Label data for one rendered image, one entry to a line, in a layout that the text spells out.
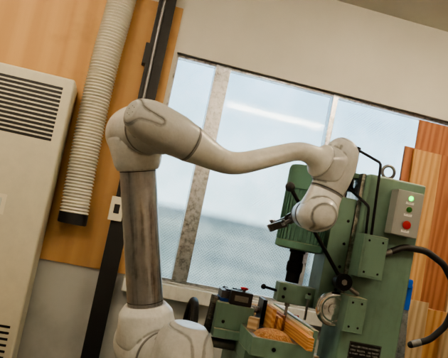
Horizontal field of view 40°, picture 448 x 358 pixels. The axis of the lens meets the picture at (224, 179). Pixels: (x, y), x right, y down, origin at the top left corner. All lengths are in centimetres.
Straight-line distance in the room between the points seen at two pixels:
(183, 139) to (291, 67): 225
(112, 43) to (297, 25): 112
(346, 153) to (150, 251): 63
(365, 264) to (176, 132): 95
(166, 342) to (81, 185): 183
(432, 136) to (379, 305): 183
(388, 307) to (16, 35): 240
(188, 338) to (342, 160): 67
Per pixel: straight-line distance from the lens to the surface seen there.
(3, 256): 322
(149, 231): 168
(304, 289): 230
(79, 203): 328
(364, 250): 219
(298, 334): 210
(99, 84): 334
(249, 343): 206
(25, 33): 360
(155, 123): 151
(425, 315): 368
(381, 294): 231
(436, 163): 387
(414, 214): 228
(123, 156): 165
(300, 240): 223
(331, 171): 179
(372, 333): 232
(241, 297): 224
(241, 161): 164
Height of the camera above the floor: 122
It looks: 4 degrees up
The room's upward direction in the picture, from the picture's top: 12 degrees clockwise
